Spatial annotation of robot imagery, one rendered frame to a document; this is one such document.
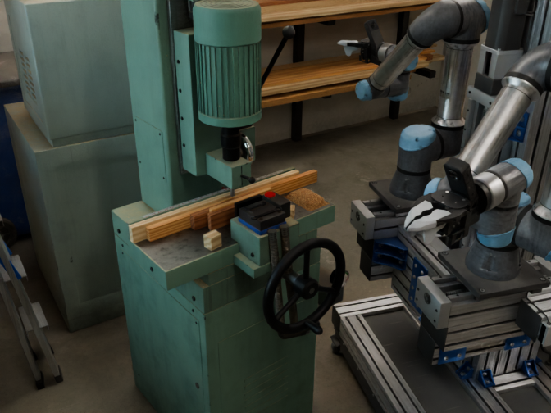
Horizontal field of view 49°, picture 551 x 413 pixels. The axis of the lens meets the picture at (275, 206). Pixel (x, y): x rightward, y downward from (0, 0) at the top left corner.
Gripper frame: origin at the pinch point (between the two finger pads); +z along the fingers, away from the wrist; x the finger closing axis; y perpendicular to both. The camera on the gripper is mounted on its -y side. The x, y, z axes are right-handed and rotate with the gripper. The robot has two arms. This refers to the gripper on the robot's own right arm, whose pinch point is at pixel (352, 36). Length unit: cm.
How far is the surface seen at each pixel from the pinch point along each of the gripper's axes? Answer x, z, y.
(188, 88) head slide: -88, -42, -15
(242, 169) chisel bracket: -82, -56, 7
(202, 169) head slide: -89, -43, 10
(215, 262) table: -100, -70, 24
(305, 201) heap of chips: -64, -60, 24
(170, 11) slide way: -86, -36, -35
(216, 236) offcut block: -98, -68, 17
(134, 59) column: -95, -20, -20
